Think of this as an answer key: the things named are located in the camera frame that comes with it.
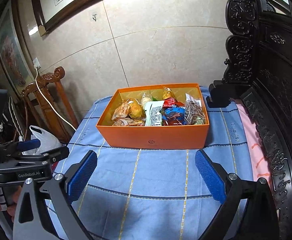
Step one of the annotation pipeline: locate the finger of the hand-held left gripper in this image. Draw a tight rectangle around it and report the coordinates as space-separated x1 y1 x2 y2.
16 146 70 164
0 139 41 156

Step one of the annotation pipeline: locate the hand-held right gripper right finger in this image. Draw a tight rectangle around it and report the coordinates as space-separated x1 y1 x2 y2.
195 149 280 240

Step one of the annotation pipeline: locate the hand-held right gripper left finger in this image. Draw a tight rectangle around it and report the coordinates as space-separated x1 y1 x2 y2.
13 150 98 240

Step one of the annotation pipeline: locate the orange cardboard box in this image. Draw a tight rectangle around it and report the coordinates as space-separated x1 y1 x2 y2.
96 82 210 149

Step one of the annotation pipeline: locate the pile of snack packets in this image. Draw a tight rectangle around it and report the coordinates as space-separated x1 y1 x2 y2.
111 86 206 127

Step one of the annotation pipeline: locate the white plastic bag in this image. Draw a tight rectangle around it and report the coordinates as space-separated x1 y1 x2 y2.
22 125 62 155

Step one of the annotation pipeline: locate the dark white-edged chair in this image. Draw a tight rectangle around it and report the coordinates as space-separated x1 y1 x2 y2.
3 96 23 135

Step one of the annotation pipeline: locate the blue checked tablecloth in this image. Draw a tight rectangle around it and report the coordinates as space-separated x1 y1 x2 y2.
47 86 255 240

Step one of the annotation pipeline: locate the carved brown wooden chair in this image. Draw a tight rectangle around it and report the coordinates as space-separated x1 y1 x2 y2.
21 66 80 143

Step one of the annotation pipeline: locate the pink cloth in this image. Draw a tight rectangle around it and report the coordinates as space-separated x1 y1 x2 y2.
236 102 274 183

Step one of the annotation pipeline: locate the dark carved wooden furniture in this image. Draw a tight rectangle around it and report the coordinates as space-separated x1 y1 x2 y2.
206 0 292 240

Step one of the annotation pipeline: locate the white power cable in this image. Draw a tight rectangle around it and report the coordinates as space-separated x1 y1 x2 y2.
36 67 77 132

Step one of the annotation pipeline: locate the framed wall picture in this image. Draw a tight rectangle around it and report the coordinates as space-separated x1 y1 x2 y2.
0 0 35 94

